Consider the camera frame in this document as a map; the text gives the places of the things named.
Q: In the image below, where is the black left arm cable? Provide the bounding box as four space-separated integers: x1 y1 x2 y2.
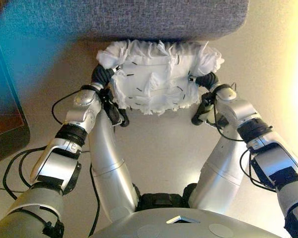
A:
51 91 80 124

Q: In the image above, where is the white fringed cushion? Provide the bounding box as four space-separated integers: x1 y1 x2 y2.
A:
96 39 225 117

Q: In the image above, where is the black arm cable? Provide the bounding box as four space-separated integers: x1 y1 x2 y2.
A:
239 148 278 192
51 91 80 124

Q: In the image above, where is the silver robot leg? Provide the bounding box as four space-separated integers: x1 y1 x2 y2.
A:
87 109 140 224
188 116 249 215

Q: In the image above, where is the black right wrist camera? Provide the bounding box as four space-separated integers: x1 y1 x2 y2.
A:
191 92 216 126

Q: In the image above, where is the silver left robot leg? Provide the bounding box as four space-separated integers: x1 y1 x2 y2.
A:
87 109 140 224

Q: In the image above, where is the right robot hand dark palm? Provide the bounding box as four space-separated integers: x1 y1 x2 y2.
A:
188 71 220 90

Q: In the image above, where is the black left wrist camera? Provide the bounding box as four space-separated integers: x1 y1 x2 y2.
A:
99 88 130 128

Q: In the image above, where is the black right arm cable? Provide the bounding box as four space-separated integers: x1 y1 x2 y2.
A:
239 148 278 192

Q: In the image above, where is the grey fabric armchair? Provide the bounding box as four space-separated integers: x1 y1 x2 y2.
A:
0 0 249 42

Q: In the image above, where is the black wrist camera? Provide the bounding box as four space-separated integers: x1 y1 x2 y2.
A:
99 88 130 128
191 92 216 126

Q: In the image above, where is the grey robot torso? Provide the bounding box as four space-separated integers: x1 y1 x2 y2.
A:
93 183 286 238

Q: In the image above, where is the silver right robot leg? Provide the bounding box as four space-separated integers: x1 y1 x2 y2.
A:
188 116 249 215

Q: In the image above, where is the dark brown wooden cabinet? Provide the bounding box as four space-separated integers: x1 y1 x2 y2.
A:
0 19 31 166

